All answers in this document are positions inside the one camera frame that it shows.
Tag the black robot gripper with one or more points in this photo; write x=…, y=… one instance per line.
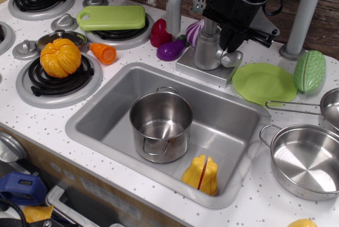
x=240, y=21

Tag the silver faucet lever handle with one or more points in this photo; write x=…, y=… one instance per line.
x=232, y=59

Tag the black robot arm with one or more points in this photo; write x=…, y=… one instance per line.
x=270, y=7

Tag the silver toy faucet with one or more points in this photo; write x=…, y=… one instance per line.
x=204, y=61

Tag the purple white toy onion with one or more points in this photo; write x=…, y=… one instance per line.
x=193, y=31

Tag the green toy plate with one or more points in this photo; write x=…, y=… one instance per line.
x=262, y=82

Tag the purple toy eggplant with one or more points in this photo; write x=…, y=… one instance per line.
x=171, y=51

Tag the red toy pepper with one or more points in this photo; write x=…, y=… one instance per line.
x=159, y=35

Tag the green toy bitter melon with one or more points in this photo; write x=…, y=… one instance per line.
x=310, y=71

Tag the grey sink basin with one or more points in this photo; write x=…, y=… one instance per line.
x=224, y=127

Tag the grey support pole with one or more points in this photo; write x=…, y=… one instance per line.
x=295, y=45

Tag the back right stove burner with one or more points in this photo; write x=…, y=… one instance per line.
x=122, y=39

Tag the stainless steel pot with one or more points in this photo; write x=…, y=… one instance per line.
x=161, y=123

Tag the orange toy carrot piece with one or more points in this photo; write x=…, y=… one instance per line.
x=106, y=54

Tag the green toy cutting board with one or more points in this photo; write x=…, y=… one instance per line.
x=125, y=17

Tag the grey stove knob back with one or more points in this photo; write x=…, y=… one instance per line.
x=95, y=3

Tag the grey stove knob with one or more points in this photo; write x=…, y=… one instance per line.
x=65, y=22
x=95, y=3
x=26, y=50

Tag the yellow toy bell pepper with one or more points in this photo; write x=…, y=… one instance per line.
x=202, y=175

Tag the wide stainless steel pan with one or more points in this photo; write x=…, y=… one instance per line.
x=304, y=160

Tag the grey stove knob middle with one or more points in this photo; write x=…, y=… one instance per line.
x=65, y=22

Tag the orange toy pumpkin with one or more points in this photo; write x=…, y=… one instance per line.
x=60, y=58

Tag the back left stove burner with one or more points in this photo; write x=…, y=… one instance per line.
x=39, y=10

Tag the yellow toy lemon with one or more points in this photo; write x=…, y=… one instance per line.
x=303, y=223

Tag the front black stove burner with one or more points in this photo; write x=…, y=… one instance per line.
x=38, y=89

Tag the grey stove knob front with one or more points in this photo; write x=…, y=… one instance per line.
x=26, y=50

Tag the far left stove burner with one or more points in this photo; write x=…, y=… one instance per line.
x=7, y=37

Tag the grey oven knob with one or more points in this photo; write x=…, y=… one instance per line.
x=11, y=149

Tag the blue clamp tool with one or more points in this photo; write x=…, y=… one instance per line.
x=23, y=189

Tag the yellow cloth piece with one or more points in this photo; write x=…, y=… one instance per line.
x=37, y=213

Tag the steel saucepan with handle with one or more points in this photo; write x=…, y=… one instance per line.
x=326, y=110

